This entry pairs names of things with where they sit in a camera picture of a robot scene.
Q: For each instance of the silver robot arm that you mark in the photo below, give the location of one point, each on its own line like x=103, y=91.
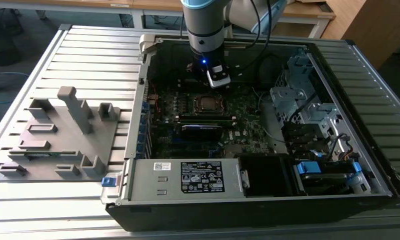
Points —
x=203, y=27

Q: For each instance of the CPU socket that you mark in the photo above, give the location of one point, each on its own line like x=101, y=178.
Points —
x=198, y=111

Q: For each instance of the RAM slot black clips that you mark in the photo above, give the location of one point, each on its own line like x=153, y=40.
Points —
x=203, y=115
x=203, y=120

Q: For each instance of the grey case release latch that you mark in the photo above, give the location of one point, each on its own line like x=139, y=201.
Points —
x=146, y=42

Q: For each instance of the black graphics card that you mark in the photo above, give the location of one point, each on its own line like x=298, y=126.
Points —
x=202, y=132

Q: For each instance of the silver drive cage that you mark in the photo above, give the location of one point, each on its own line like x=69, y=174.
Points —
x=282, y=96

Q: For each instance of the green motherboard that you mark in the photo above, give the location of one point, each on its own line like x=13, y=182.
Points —
x=250, y=127

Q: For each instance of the chipset heat sink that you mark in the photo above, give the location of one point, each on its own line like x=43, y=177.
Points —
x=234, y=150

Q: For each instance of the wooden desk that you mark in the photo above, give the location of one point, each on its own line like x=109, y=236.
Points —
x=308, y=13

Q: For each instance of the silver power supply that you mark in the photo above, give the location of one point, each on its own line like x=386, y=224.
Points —
x=147, y=180

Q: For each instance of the grey parts rack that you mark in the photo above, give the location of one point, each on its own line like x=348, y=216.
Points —
x=70, y=140

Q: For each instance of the blue disk carrier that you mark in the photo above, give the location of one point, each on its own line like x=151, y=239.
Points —
x=309, y=167

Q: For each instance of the blue case latch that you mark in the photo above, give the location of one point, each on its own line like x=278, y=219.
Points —
x=109, y=182

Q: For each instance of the wooden cabinet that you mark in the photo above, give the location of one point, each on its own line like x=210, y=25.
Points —
x=381, y=25

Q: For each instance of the green RAM stick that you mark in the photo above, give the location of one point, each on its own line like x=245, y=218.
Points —
x=42, y=155

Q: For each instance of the black hard disk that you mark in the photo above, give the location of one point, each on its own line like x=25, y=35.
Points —
x=324, y=181

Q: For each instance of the black office chair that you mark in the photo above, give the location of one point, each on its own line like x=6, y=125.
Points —
x=5, y=53

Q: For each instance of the black PC case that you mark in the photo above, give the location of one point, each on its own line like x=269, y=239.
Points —
x=221, y=217

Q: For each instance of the blue plastic clip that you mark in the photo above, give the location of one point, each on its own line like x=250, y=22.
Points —
x=357, y=167

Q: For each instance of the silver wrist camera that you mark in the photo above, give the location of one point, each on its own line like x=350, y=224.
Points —
x=221, y=82

